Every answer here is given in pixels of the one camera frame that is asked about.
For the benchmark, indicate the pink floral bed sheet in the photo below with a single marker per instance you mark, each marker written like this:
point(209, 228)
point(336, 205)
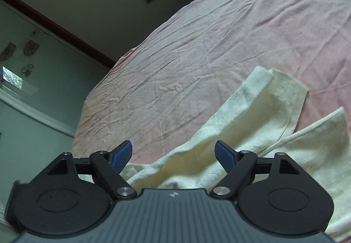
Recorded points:
point(219, 40)

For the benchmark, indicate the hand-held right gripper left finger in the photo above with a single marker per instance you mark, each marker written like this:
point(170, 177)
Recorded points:
point(122, 155)

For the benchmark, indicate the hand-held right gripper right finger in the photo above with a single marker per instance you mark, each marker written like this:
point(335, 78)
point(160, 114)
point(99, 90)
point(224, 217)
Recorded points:
point(226, 157)

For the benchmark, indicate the wardrobe with flower decals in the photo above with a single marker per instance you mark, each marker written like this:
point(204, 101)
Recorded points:
point(41, 73)

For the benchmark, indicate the cream textured pants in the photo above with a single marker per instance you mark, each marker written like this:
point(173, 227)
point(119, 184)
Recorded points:
point(246, 127)

